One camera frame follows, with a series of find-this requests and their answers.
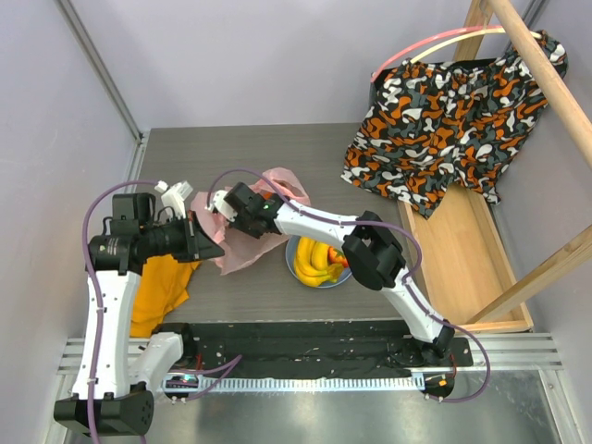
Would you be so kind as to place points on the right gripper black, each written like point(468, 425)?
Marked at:
point(236, 199)

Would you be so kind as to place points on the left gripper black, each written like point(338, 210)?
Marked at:
point(197, 244)

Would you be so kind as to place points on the pink plastic bag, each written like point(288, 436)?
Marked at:
point(244, 243)

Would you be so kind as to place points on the yellow banana bunch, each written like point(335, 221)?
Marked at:
point(311, 264)

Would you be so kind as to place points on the red orange persimmon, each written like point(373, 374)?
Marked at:
point(337, 257)

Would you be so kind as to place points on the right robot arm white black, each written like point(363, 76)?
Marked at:
point(374, 255)

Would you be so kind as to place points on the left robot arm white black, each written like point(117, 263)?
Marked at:
point(112, 396)

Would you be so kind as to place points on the blue plate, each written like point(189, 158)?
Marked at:
point(289, 255)

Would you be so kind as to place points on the orange cloth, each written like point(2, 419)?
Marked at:
point(163, 288)

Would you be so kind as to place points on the patterned camouflage cloth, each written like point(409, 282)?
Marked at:
point(430, 125)

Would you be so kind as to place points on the pink white hoop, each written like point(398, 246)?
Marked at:
point(438, 41)

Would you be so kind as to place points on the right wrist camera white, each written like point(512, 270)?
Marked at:
point(217, 204)

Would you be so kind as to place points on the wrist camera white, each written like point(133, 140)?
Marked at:
point(173, 197)
point(217, 204)

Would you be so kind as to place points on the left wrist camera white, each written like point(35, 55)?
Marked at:
point(173, 197)

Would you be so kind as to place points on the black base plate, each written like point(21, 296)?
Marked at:
point(309, 350)

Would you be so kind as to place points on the aluminium rail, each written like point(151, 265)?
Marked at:
point(353, 383)

